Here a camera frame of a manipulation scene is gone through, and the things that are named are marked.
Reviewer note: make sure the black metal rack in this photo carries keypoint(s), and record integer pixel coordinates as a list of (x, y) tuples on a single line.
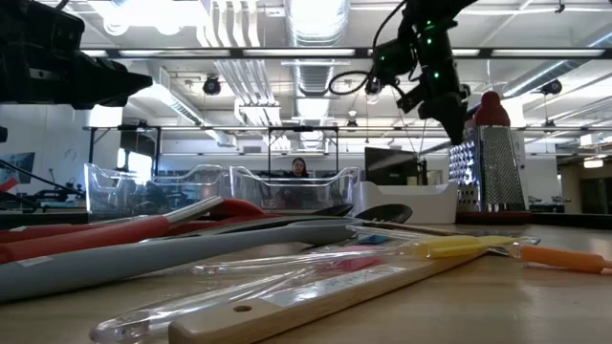
[(303, 129)]

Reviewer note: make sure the clear plastic bin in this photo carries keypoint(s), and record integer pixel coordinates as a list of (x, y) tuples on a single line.
[(119, 196), (325, 191)]

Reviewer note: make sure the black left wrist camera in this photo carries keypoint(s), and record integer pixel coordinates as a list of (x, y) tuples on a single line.
[(38, 24)]

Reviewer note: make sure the grey silicone spoon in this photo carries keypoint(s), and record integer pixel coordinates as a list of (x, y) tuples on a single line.
[(143, 258)]

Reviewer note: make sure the overhead light bar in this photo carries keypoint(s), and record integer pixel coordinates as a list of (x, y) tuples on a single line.
[(296, 52)]

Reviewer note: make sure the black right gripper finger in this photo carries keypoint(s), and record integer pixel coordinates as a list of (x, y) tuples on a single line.
[(452, 117)]

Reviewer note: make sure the black computer monitor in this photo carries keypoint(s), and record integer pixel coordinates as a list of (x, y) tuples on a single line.
[(389, 167)]

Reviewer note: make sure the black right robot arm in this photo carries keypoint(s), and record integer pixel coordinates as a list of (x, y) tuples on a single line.
[(430, 14)]

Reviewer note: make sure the person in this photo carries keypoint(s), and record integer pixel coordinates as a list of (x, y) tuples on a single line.
[(299, 167)]

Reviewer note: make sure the steel kitchen tongs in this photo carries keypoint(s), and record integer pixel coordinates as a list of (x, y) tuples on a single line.
[(134, 220)]

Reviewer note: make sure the metal box grater red trim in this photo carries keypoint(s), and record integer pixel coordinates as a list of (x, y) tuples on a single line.
[(499, 167)]

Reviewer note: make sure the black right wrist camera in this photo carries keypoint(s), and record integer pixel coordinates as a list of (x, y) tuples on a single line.
[(394, 59)]

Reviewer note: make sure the black hanging overhead camera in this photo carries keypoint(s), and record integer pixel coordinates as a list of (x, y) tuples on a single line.
[(373, 87)]

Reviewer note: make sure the red slotted silicone turner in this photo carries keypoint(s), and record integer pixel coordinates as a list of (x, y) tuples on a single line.
[(201, 225)]

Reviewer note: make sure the black ceiling spotlight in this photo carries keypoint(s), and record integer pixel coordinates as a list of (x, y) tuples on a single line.
[(552, 87), (212, 86)]

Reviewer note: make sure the red spoon steel neck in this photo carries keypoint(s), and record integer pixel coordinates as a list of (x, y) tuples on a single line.
[(95, 236)]

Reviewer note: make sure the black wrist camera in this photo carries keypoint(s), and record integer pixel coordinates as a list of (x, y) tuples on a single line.
[(394, 59), (38, 24)]

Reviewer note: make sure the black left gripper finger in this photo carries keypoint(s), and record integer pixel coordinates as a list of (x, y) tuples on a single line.
[(110, 83), (110, 101)]

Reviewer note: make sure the white plastic bin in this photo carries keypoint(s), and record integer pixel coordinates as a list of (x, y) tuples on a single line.
[(411, 205)]

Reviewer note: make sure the silver ventilation duct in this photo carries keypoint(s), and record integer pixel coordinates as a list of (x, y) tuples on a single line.
[(315, 76)]

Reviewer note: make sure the orange small block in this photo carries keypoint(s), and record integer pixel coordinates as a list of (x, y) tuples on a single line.
[(564, 259)]

